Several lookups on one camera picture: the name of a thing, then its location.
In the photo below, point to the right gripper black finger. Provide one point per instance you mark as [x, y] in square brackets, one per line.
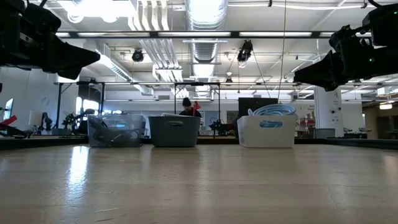
[320, 74]

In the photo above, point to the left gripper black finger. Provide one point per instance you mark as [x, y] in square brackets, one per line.
[74, 60]

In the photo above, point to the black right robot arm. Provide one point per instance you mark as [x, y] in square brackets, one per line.
[382, 25]

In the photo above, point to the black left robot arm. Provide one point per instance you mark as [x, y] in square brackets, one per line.
[7, 4]

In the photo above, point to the white round pillar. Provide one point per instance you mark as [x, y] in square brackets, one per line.
[328, 112]

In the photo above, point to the grey waste bin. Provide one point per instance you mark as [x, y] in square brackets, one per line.
[325, 133]

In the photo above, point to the background computer screen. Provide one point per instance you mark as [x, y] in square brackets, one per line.
[8, 109]

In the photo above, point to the black ceiling spotlight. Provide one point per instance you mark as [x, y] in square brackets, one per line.
[245, 51]
[137, 55]

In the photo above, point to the black computer monitor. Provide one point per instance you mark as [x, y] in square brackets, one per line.
[248, 101]

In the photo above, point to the white plastic bin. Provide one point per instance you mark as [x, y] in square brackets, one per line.
[267, 138]

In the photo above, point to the clear plastic bin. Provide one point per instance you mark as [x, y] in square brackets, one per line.
[140, 124]

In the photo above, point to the black background metal rig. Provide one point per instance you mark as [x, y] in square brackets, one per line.
[192, 83]

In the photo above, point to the person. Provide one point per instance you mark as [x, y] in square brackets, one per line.
[187, 107]

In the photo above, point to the dark grey plastic bin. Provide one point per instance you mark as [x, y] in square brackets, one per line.
[174, 137]

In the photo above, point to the small red background object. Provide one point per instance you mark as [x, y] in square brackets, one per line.
[196, 107]

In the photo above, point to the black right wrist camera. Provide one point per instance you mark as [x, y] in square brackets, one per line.
[345, 39]

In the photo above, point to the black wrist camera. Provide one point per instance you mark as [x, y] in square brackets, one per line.
[43, 18]
[345, 39]

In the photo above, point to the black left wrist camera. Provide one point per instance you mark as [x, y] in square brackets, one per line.
[43, 18]

